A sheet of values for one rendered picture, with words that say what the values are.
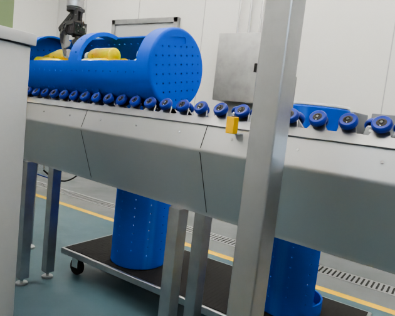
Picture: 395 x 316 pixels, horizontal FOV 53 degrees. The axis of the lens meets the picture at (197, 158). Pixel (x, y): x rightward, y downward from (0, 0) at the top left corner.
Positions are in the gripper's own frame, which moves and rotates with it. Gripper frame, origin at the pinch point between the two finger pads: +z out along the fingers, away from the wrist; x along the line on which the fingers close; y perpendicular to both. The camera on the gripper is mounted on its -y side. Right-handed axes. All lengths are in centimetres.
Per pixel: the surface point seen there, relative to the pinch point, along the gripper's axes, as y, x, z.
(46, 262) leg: -16, 6, 105
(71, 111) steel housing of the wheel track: 22.3, -11.1, 25.8
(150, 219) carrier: 31, 31, 74
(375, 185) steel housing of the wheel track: 142, -13, 34
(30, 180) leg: -15, -6, 61
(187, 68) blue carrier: 68, 6, 5
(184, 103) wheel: 81, -9, 19
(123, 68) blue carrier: 55, -13, 9
